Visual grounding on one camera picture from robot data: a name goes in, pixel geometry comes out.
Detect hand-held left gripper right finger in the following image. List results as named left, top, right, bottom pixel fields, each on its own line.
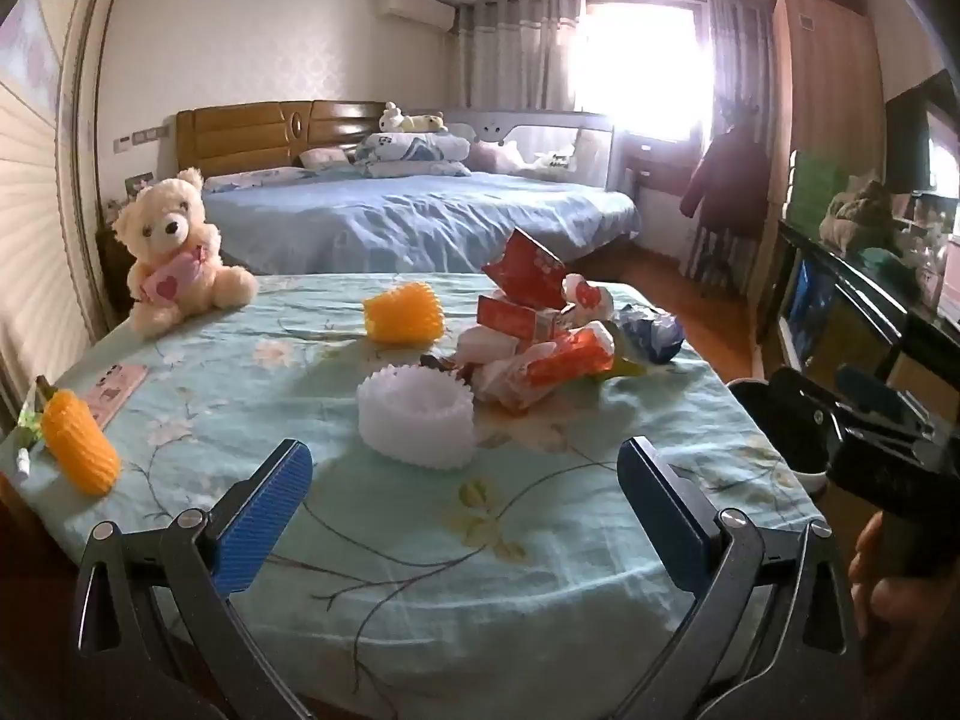
left=616, top=435, right=863, bottom=720

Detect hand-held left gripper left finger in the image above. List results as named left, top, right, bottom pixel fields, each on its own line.
left=73, top=437, right=316, bottom=720

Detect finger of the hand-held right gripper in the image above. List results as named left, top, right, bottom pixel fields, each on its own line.
left=835, top=362, right=938, bottom=440
left=766, top=366, right=835, bottom=470

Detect black waste bin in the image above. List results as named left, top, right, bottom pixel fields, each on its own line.
left=726, top=379, right=832, bottom=497

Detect blue white wrapper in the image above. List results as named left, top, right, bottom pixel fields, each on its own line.
left=615, top=304, right=685, bottom=365

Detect white foam net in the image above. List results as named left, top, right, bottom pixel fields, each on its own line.
left=356, top=362, right=477, bottom=472

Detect orange snack wrapper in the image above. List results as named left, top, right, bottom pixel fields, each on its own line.
left=525, top=326, right=617, bottom=398

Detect white red snack wrapper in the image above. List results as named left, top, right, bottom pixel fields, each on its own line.
left=562, top=274, right=616, bottom=331

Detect white plastic wrapper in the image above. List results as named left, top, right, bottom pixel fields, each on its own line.
left=457, top=326, right=541, bottom=412

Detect red white carton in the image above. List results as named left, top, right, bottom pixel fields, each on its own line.
left=476, top=294, right=575, bottom=342

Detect short orange foam net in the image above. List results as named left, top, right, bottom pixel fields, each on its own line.
left=362, top=281, right=445, bottom=347

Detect red snack bag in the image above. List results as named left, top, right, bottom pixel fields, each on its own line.
left=480, top=227, right=569, bottom=310

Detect person's right hand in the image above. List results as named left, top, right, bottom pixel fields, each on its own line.
left=847, top=514, right=960, bottom=695

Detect dark television cabinet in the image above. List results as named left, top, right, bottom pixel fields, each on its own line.
left=757, top=217, right=960, bottom=466

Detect green cloth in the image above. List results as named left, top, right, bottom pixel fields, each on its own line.
left=855, top=247, right=916, bottom=278

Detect brown plush toy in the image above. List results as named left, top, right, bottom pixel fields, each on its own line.
left=819, top=180, right=901, bottom=256

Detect light green floral tablecloth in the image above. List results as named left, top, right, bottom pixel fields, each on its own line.
left=0, top=270, right=826, bottom=691

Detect pink patterned card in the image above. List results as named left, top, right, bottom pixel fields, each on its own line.
left=79, top=364, right=149, bottom=428

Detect long orange foam net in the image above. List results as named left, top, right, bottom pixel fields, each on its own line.
left=34, top=375, right=122, bottom=497

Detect stack of green boxes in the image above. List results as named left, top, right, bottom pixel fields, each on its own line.
left=787, top=150, right=848, bottom=226

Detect dark red coat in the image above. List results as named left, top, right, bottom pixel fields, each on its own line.
left=679, top=124, right=770, bottom=241

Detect dark wooden desk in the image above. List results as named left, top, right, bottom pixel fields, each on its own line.
left=622, top=133, right=710, bottom=196

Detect black television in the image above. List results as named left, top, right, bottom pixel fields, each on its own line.
left=885, top=71, right=960, bottom=196

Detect dark wooden nightstand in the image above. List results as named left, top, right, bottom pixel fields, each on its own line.
left=97, top=229, right=151, bottom=323

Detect cream teddy bear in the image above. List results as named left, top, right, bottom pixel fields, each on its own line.
left=112, top=169, right=260, bottom=338

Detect coat rack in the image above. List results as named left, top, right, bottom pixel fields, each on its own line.
left=712, top=94, right=758, bottom=293

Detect tall wooden wardrobe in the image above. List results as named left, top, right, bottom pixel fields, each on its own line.
left=750, top=0, right=886, bottom=316

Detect bed with blue sheet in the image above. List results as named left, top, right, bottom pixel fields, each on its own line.
left=201, top=165, right=642, bottom=275

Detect flat blue patterned pillow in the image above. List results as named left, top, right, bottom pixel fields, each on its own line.
left=204, top=165, right=320, bottom=192

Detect grey beige curtain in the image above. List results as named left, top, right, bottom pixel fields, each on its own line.
left=705, top=0, right=773, bottom=143
left=450, top=0, right=582, bottom=113

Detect white sliding closet door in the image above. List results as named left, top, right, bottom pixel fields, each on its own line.
left=0, top=0, right=128, bottom=428

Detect bright window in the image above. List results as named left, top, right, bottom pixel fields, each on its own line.
left=577, top=0, right=713, bottom=143

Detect wooden headboard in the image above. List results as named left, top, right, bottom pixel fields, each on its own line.
left=176, top=100, right=391, bottom=181

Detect blue white patterned pillows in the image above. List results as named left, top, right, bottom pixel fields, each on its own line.
left=352, top=131, right=473, bottom=179

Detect pink plush cushion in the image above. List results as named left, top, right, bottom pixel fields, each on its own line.
left=469, top=142, right=526, bottom=173

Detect white yellow plush toy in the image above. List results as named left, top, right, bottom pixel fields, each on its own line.
left=377, top=101, right=449, bottom=134

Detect white air conditioner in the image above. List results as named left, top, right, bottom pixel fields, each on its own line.
left=379, top=0, right=457, bottom=32

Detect grey crib bed rail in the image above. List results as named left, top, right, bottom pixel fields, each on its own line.
left=442, top=109, right=616, bottom=188

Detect wall switch panel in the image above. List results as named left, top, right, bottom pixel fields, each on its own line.
left=112, top=127, right=170, bottom=155

